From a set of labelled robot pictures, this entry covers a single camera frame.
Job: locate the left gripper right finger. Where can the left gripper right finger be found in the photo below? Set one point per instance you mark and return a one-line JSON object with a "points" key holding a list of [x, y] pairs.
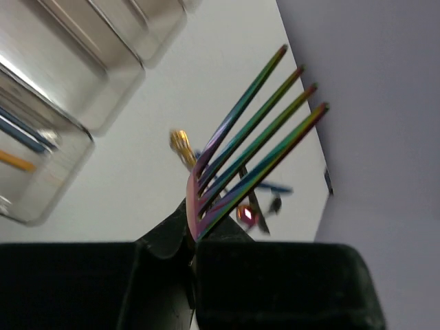
{"points": [[246, 284]]}

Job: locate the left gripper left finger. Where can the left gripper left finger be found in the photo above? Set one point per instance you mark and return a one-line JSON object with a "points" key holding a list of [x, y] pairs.
{"points": [[143, 284]]}

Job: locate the iridescent rainbow spoon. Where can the iridescent rainbow spoon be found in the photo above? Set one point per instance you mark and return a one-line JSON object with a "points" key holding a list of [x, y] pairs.
{"points": [[245, 214]]}

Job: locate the iridescent rainbow fork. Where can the iridescent rainbow fork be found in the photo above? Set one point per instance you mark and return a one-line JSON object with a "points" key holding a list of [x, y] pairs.
{"points": [[205, 207]]}

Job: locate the black spoon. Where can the black spoon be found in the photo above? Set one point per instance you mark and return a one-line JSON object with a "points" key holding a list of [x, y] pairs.
{"points": [[274, 207]]}

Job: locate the gold fork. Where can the gold fork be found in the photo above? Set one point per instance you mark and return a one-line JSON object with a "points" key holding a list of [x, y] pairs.
{"points": [[180, 144]]}

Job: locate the orange chopstick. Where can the orange chopstick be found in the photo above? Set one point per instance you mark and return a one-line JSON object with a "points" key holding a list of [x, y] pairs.
{"points": [[16, 162]]}

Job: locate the dark blue chopstick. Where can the dark blue chopstick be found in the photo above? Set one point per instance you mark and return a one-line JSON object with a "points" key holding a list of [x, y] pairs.
{"points": [[25, 134]]}

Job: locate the black knife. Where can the black knife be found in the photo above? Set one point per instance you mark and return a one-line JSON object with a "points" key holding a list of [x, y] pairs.
{"points": [[253, 201]]}

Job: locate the blue knife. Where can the blue knife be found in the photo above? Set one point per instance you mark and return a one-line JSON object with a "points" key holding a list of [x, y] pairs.
{"points": [[264, 185]]}

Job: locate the clear compartment organizer tray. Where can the clear compartment organizer tray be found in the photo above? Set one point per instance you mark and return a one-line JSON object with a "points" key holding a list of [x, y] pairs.
{"points": [[67, 69]]}

